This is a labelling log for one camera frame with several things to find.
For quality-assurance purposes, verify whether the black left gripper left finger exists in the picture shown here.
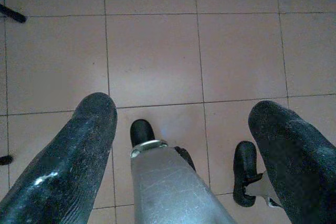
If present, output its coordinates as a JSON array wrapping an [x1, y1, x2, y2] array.
[[0, 92, 118, 224]]

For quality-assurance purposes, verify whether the black robot right foot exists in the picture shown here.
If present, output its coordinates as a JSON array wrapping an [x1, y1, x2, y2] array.
[[233, 140, 283, 208]]

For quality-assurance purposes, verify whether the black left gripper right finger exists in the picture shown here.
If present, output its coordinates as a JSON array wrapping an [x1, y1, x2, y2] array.
[[248, 100, 336, 224]]

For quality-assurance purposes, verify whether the silver robot left leg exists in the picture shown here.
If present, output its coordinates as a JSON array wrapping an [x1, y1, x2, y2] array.
[[129, 118, 238, 224]]

